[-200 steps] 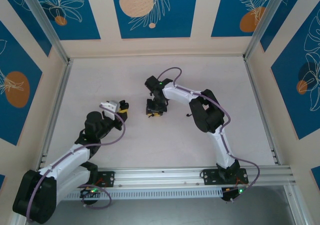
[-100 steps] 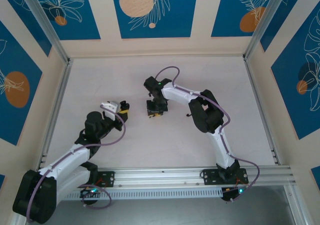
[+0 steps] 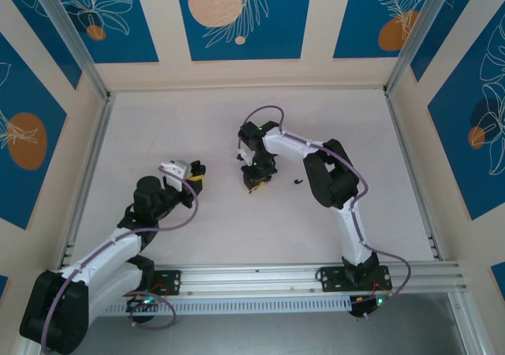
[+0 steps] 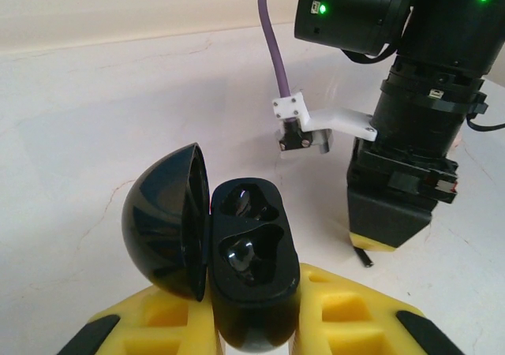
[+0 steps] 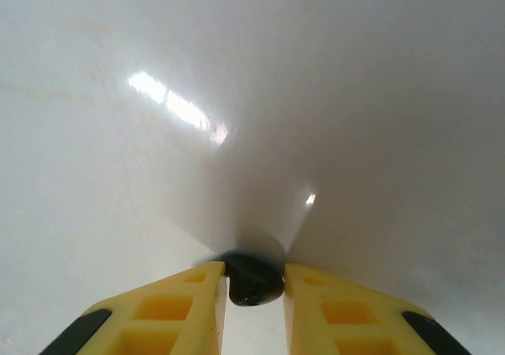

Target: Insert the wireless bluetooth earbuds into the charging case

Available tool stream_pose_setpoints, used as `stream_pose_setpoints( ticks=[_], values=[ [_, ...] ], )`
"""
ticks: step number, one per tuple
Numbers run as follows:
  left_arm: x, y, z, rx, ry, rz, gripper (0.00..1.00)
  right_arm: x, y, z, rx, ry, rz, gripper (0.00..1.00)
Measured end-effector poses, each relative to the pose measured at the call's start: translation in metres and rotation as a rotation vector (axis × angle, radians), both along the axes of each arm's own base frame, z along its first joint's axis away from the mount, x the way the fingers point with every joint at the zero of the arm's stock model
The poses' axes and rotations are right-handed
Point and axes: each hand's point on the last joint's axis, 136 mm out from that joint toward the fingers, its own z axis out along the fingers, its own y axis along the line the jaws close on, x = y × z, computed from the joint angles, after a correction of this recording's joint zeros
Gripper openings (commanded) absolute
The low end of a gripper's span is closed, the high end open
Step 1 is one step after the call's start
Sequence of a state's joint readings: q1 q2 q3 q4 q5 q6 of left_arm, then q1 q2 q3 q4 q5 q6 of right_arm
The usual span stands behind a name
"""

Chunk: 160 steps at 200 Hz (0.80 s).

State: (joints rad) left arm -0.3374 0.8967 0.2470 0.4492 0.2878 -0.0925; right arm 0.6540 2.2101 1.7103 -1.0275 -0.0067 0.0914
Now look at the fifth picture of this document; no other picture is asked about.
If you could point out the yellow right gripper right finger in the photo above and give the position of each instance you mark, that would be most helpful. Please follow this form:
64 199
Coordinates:
347 315

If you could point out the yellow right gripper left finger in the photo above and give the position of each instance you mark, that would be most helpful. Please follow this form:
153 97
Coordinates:
165 315

